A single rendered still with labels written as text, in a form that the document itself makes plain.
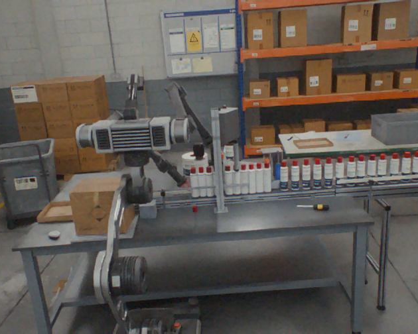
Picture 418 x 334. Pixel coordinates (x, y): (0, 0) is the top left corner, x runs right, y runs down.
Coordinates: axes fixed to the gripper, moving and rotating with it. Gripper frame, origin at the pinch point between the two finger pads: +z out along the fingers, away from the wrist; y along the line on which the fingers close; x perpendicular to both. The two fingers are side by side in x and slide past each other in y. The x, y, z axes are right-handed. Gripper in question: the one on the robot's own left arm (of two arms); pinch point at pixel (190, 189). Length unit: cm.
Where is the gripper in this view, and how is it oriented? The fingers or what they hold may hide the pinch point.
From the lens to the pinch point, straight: 292.6
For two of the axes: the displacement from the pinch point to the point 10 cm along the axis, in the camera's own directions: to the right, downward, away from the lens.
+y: -0.5, -3.2, 9.5
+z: 6.6, 7.0, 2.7
